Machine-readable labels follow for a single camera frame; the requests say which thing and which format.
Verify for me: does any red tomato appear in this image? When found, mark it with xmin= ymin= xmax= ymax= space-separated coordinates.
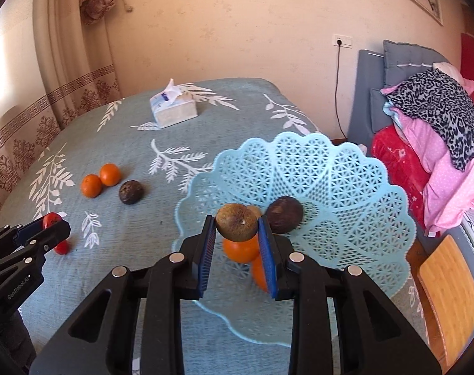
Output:
xmin=54 ymin=240 xmax=70 ymax=255
xmin=42 ymin=212 xmax=62 ymax=229

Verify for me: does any orange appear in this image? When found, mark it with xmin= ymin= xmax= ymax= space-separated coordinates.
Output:
xmin=250 ymin=256 xmax=268 ymax=292
xmin=223 ymin=235 xmax=260 ymax=263

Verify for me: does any dark avocado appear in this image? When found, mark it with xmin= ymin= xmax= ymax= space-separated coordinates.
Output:
xmin=118 ymin=180 xmax=144 ymax=205
xmin=265 ymin=196 xmax=304 ymax=234

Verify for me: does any brown kiwi fruit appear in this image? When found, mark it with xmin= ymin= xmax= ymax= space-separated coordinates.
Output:
xmin=215 ymin=203 xmax=258 ymax=242

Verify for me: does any orange tangerine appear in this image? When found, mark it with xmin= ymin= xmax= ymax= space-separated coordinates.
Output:
xmin=99 ymin=163 xmax=122 ymax=187
xmin=80 ymin=174 xmax=102 ymax=198

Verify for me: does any light blue lattice fruit basket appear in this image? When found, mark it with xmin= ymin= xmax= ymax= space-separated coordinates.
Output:
xmin=173 ymin=132 xmax=424 ymax=346

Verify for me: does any grey-green leaf tablecloth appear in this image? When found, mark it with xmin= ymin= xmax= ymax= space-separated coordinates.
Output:
xmin=0 ymin=77 xmax=430 ymax=375

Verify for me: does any red quilt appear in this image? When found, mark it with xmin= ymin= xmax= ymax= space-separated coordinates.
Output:
xmin=371 ymin=125 xmax=430 ymax=229

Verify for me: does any wooden chair seat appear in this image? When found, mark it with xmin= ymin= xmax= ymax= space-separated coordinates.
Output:
xmin=418 ymin=234 xmax=474 ymax=367

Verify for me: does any white tissue box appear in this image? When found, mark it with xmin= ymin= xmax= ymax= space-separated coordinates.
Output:
xmin=149 ymin=79 xmax=198 ymax=129

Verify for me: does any pink quilt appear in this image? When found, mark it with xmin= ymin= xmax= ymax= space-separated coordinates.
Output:
xmin=381 ymin=83 xmax=474 ymax=234

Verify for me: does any grey upholstered bed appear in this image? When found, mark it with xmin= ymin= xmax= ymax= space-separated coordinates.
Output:
xmin=346 ymin=49 xmax=474 ymax=277

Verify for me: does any leopard print blanket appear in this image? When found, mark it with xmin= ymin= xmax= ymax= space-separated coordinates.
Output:
xmin=386 ymin=69 xmax=474 ymax=172

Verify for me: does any beige patterned curtain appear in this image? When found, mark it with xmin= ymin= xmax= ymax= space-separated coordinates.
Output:
xmin=0 ymin=0 xmax=121 ymax=210

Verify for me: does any black power cable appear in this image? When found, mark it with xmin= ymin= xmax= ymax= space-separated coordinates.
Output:
xmin=334 ymin=42 xmax=348 ymax=140

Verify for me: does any white wall socket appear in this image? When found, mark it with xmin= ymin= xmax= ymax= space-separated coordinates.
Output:
xmin=332 ymin=34 xmax=352 ymax=49

